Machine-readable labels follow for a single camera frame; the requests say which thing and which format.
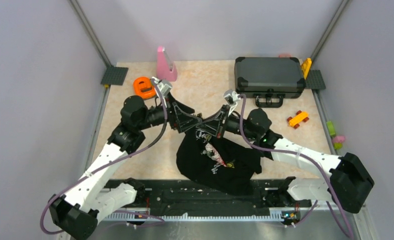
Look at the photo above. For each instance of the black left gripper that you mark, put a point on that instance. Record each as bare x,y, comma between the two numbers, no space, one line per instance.
179,114

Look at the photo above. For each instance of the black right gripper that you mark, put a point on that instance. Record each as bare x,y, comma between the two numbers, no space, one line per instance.
214,123

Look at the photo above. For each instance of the black printed t-shirt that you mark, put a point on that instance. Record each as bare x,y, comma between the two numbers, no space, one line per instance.
218,163

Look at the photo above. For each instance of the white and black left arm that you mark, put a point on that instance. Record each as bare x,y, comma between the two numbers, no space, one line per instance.
80,208

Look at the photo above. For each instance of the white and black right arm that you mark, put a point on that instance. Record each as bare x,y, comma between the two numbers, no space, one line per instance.
343,180

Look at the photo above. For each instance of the pink wedge stand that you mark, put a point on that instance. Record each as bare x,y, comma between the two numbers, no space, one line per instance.
165,68

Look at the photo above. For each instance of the black hard carrying case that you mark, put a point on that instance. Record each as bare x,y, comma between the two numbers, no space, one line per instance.
269,80

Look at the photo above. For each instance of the dark grey baseplate left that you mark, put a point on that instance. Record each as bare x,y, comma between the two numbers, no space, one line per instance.
114,75

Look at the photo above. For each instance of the dark grey baseplate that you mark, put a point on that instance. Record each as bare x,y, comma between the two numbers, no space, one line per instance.
114,75
315,81

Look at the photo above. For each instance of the orange toy car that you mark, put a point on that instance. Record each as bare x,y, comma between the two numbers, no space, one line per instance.
300,116

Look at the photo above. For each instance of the salmon toy block behind case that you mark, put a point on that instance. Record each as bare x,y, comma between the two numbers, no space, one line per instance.
284,55

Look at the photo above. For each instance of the yellow toy piece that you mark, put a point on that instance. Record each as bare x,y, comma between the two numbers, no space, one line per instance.
305,67

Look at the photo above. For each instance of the dark grey baseplate right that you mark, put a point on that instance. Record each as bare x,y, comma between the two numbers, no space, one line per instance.
315,81

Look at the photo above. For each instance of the green toy block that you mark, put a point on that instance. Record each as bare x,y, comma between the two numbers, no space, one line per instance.
331,129

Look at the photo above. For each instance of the pink toy block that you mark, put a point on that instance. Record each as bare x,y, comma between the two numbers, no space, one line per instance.
337,141

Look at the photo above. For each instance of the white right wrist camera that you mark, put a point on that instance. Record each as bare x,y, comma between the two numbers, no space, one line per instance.
231,97

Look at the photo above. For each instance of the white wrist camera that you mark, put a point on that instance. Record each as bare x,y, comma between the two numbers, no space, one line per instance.
162,87
231,97

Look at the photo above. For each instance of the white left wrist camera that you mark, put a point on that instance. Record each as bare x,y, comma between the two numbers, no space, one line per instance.
162,87

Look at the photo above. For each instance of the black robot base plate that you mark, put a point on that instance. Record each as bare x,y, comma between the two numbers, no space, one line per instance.
174,198

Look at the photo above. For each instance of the aluminium frame rail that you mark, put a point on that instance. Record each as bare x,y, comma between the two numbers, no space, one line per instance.
139,215

